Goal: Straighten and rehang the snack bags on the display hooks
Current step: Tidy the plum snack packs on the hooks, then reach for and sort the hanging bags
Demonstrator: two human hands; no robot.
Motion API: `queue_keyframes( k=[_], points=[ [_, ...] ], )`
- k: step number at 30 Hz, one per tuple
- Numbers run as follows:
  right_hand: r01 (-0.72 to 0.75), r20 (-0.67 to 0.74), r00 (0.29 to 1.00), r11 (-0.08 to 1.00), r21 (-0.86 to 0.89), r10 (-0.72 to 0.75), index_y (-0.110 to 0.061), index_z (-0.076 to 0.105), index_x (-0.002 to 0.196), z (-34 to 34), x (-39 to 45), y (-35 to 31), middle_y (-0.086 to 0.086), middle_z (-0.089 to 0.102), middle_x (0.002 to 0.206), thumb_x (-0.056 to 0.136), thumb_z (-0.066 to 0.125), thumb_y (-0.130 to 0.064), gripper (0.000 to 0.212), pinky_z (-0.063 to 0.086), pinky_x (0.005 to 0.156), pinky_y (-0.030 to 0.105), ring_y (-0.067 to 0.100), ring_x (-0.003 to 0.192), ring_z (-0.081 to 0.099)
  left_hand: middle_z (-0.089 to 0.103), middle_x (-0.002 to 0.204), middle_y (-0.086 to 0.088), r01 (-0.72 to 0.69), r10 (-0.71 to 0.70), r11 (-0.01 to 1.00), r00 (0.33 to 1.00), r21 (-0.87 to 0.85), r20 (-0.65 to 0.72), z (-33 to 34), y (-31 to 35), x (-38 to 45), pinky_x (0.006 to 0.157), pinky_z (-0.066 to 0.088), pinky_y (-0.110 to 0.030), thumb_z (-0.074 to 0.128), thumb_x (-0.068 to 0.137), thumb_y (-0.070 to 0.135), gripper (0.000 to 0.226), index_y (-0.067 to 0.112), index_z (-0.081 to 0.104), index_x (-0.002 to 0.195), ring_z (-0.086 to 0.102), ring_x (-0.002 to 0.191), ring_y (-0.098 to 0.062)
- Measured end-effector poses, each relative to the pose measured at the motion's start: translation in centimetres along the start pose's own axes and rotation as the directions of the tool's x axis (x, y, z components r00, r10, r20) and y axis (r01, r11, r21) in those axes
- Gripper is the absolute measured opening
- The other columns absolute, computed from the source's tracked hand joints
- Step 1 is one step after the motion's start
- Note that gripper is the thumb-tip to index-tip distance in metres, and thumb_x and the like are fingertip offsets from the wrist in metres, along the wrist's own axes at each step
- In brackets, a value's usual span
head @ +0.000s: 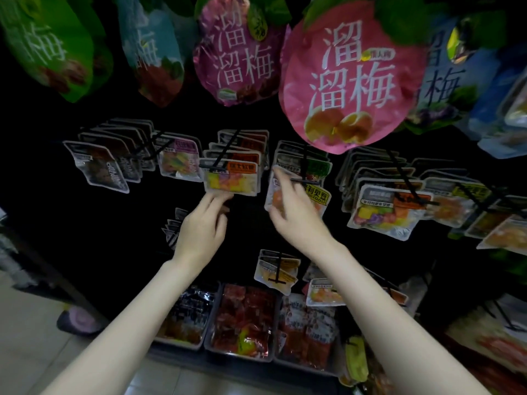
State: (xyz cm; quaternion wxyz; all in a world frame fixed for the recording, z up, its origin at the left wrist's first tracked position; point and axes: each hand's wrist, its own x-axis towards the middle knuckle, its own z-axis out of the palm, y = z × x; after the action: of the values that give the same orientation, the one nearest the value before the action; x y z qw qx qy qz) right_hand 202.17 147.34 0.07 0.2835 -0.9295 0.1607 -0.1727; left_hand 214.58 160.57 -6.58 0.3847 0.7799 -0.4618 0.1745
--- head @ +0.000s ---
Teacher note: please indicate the person's right hand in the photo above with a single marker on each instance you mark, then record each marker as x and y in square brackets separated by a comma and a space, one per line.
[300, 222]

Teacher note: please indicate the person's left hand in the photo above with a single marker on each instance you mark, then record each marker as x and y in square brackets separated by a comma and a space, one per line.
[202, 234]

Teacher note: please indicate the small clear purple-label pouch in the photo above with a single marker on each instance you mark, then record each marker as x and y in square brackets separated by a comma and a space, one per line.
[174, 228]

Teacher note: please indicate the row of small clear pouches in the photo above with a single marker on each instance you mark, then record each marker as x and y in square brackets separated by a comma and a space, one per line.
[276, 271]

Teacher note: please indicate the clear mixed candy packets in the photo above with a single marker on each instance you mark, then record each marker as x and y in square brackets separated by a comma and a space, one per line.
[179, 158]

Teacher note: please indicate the white red-label snack bag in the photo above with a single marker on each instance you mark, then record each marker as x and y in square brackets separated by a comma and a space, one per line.
[494, 333]
[420, 300]

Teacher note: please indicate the small yellow green pouch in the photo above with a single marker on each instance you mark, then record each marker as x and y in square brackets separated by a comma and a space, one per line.
[356, 360]

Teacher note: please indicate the small pink round snack bag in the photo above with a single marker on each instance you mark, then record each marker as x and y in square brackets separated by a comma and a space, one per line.
[354, 78]

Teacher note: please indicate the large teal round snack bag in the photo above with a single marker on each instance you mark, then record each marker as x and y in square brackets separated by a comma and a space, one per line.
[152, 49]

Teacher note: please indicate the blue round snack bag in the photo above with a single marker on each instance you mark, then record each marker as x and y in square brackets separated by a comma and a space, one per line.
[453, 86]

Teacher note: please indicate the blue white snack bag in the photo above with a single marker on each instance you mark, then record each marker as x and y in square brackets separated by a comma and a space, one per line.
[498, 142]

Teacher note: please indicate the orange bean candy packet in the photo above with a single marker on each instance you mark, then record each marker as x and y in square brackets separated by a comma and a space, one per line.
[515, 102]

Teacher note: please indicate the large green round snack bag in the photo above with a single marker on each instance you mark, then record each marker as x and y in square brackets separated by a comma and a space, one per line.
[45, 41]

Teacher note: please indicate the row of red orange pouches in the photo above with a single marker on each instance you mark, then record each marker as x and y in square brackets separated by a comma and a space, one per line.
[494, 378]

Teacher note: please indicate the person's left forearm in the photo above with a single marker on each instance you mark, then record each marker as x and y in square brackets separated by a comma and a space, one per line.
[123, 333]

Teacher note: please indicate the person's right forearm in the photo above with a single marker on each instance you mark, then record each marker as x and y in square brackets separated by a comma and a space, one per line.
[387, 325]

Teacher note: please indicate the clear tray of dark candies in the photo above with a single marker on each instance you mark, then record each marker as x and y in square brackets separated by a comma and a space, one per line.
[188, 321]

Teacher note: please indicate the clear tray of red candies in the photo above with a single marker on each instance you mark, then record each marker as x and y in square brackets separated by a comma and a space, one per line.
[243, 325]

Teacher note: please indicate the clear tray of mixed candies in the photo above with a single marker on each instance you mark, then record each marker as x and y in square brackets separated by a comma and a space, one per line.
[309, 337]

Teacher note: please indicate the small pink floor object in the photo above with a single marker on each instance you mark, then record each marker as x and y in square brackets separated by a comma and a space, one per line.
[81, 319]

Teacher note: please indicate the row of green wrapped packets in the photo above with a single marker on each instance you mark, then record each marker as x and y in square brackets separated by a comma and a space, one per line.
[12, 259]

